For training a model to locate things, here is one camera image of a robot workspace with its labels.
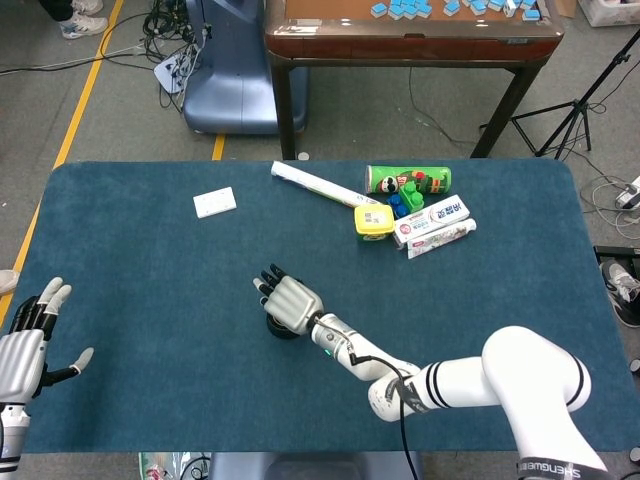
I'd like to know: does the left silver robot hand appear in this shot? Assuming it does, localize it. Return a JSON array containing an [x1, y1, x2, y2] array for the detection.
[[0, 277, 95, 409]]

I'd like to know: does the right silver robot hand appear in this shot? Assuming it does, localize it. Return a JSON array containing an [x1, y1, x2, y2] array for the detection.
[[252, 263, 325, 337]]

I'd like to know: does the small black teapot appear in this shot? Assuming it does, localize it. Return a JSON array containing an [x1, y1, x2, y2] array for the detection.
[[266, 314, 301, 341]]

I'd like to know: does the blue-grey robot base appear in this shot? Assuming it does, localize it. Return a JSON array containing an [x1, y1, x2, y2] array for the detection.
[[182, 0, 309, 136]]

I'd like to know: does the yellow-lidded small container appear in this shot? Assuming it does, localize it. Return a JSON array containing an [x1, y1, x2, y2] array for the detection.
[[353, 203, 396, 245]]

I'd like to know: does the blue felt table mat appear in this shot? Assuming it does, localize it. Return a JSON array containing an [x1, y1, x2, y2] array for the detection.
[[0, 158, 639, 455]]

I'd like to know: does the white long tube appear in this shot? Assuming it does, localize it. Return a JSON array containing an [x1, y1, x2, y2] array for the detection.
[[270, 160, 382, 209]]

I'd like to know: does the white card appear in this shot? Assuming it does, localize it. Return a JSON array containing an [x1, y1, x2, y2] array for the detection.
[[192, 186, 238, 220]]

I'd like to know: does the blue toy building block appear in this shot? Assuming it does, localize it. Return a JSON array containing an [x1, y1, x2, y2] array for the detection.
[[385, 192, 409, 220]]

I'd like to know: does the green toy building block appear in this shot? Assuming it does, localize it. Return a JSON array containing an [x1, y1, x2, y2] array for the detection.
[[398, 180, 425, 214]]

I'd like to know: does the white toothpaste tube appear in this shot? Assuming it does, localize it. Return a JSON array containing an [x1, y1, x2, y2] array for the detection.
[[406, 218, 479, 260]]

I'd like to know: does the blue-grey robot torso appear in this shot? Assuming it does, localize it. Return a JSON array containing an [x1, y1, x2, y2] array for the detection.
[[207, 451, 425, 480]]

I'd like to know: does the white toothpaste box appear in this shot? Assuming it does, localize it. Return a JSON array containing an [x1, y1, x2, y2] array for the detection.
[[392, 194, 472, 246]]

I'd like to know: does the printed plastic bag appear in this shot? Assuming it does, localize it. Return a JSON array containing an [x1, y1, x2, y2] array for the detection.
[[138, 451, 211, 480]]

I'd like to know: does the green chips can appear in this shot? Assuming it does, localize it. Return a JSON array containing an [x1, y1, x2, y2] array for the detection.
[[365, 164, 453, 196]]

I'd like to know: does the white power strip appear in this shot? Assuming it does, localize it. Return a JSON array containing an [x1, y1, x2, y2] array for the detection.
[[153, 49, 194, 96]]

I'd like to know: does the brown mahjong table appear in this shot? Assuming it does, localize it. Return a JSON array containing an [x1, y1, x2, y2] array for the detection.
[[263, 0, 566, 160]]

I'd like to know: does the black floor plate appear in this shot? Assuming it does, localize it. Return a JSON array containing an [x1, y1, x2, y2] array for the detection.
[[593, 244, 640, 259]]

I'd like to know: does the black and grey sneaker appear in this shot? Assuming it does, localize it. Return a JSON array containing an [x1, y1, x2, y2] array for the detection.
[[599, 261, 640, 329]]

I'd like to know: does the black tripod stand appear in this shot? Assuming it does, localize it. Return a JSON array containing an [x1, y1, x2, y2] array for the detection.
[[478, 29, 640, 160]]

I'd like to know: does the white power adapter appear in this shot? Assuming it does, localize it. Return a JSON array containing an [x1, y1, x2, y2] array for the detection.
[[614, 175, 640, 211]]

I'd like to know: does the person in black trousers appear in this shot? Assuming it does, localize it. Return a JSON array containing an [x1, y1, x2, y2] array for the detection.
[[38, 0, 76, 22]]

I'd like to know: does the white storage crate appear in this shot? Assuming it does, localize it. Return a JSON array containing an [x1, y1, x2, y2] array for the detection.
[[579, 0, 640, 27]]

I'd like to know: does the thin black floor cable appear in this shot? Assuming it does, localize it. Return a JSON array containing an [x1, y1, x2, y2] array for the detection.
[[408, 67, 481, 149]]

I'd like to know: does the black cable bundle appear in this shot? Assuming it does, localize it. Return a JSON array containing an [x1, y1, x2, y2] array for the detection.
[[142, 0, 211, 111]]

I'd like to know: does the long black floor cable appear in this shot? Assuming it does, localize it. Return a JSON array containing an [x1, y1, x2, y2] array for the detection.
[[0, 12, 151, 77]]

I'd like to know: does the grey floor cable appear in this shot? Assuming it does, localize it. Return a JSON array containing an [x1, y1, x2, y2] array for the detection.
[[579, 174, 640, 241]]

